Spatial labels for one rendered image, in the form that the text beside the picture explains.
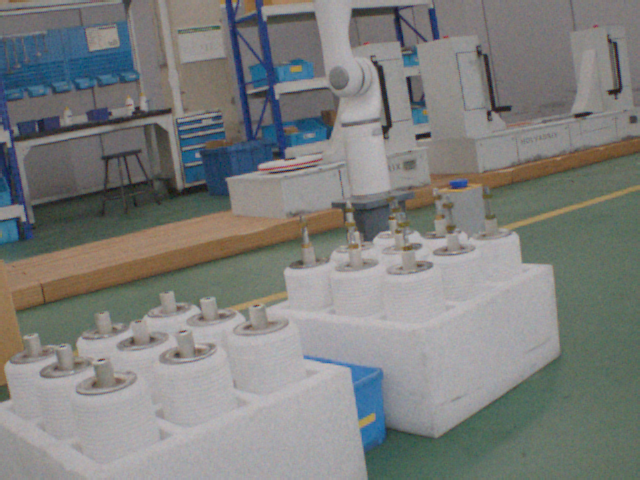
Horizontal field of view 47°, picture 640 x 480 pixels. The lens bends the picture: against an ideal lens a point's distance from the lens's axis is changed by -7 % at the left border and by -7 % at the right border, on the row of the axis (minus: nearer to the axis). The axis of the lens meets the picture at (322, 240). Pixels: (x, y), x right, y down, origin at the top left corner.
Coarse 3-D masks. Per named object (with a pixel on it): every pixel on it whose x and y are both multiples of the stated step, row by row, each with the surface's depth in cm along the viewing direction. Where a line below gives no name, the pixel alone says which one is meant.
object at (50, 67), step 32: (64, 0) 629; (96, 0) 644; (128, 0) 674; (64, 32) 659; (128, 32) 690; (0, 64) 632; (32, 64) 646; (64, 64) 661; (96, 64) 676; (128, 64) 692; (0, 128) 635; (64, 128) 603; (96, 128) 620; (128, 128) 697
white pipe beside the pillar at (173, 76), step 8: (160, 0) 711; (160, 8) 713; (168, 24) 717; (168, 32) 717; (168, 40) 718; (168, 48) 719; (168, 56) 720; (168, 64) 724; (168, 72) 724; (176, 72) 724; (168, 80) 723; (176, 80) 724; (176, 88) 726; (176, 96) 727; (176, 104) 728; (176, 112) 730
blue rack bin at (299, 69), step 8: (256, 64) 652; (288, 64) 678; (296, 64) 635; (304, 64) 639; (312, 64) 644; (256, 72) 656; (264, 72) 645; (280, 72) 629; (288, 72) 633; (296, 72) 637; (304, 72) 641; (312, 72) 645; (264, 80) 649; (280, 80) 630; (288, 80) 634; (296, 80) 638; (256, 88) 664
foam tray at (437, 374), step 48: (528, 288) 134; (336, 336) 128; (384, 336) 120; (432, 336) 116; (480, 336) 124; (528, 336) 134; (384, 384) 123; (432, 384) 116; (480, 384) 125; (432, 432) 117
